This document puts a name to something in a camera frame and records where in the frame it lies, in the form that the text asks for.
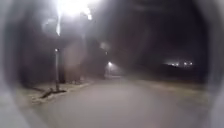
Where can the grey asphalt path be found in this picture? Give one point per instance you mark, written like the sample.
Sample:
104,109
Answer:
120,106

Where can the street lamp post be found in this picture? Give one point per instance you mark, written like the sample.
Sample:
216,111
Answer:
57,73
109,64

